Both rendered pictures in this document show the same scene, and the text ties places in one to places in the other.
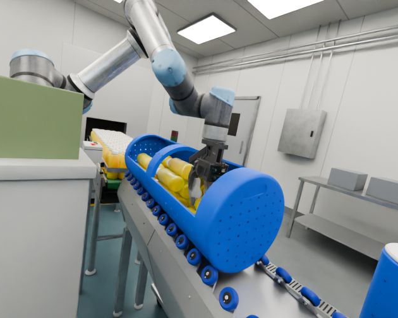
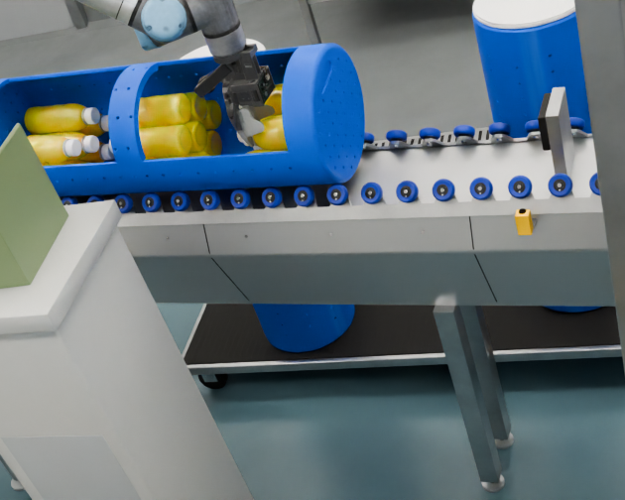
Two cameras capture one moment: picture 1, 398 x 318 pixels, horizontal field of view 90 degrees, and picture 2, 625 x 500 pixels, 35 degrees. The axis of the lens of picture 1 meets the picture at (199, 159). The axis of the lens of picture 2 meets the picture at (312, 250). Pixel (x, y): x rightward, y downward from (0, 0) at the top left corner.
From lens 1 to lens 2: 1.50 m
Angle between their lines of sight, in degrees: 36
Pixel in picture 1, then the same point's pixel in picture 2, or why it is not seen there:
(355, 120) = not seen: outside the picture
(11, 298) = (153, 412)
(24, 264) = (139, 369)
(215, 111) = (219, 16)
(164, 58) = (163, 16)
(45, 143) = (42, 225)
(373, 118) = not seen: outside the picture
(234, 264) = (349, 165)
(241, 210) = (326, 107)
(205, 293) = (346, 212)
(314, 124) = not seen: outside the picture
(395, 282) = (495, 50)
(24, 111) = (10, 205)
